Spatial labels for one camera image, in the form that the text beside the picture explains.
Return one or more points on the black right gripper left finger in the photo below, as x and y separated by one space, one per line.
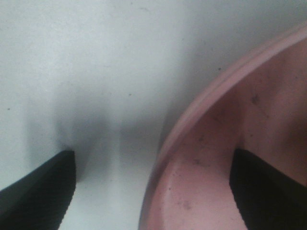
39 201

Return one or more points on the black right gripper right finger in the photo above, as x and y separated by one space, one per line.
266 198

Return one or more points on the pink round plate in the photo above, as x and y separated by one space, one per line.
259 105

